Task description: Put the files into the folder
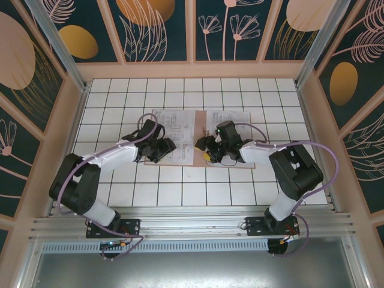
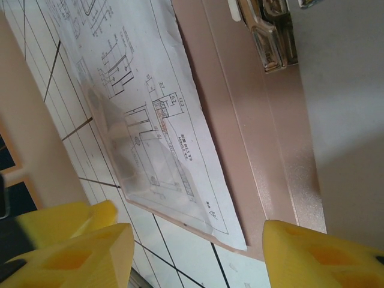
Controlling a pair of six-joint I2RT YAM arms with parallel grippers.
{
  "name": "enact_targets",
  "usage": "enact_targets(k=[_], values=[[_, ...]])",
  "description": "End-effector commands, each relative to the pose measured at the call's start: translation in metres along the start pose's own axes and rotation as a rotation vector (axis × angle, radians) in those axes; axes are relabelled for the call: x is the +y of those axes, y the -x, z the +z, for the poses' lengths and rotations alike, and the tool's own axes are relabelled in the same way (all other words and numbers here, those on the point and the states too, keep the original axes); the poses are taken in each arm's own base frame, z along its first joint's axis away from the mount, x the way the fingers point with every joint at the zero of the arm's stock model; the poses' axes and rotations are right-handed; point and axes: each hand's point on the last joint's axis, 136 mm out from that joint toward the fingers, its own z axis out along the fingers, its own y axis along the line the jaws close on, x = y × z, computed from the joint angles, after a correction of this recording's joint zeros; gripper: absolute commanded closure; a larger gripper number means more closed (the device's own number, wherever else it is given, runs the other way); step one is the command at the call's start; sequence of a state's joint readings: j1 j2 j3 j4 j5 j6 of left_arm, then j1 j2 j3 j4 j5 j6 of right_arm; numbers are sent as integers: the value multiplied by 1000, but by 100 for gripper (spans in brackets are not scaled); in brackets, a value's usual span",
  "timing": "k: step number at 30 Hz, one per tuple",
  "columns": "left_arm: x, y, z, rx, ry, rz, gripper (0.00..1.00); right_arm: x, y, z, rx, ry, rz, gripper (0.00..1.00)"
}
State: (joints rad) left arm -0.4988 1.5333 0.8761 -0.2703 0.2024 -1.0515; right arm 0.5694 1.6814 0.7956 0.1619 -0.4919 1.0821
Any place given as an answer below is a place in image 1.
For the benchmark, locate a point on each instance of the white sheet with L-shaped drawing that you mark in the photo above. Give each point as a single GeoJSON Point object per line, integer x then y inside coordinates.
{"type": "Point", "coordinates": [177, 120]}

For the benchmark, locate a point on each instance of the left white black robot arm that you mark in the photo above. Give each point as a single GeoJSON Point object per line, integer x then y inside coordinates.
{"type": "Point", "coordinates": [114, 156]}

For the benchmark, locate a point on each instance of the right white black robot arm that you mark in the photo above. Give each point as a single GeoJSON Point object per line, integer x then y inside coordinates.
{"type": "Point", "coordinates": [297, 174]}

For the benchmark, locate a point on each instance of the grey sheet metal panel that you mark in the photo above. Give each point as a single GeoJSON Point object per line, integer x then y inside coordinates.
{"type": "Point", "coordinates": [192, 270]}

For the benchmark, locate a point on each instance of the aluminium mounting rail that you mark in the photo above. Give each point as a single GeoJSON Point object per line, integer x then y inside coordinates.
{"type": "Point", "coordinates": [192, 220]}

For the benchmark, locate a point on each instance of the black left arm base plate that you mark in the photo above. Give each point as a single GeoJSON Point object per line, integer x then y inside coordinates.
{"type": "Point", "coordinates": [132, 226]}

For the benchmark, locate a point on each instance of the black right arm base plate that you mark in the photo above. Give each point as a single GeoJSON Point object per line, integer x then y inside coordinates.
{"type": "Point", "coordinates": [255, 226]}

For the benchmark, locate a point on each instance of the aluminium frame post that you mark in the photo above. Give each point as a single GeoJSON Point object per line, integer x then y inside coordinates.
{"type": "Point", "coordinates": [325, 33]}
{"type": "Point", "coordinates": [54, 33]}

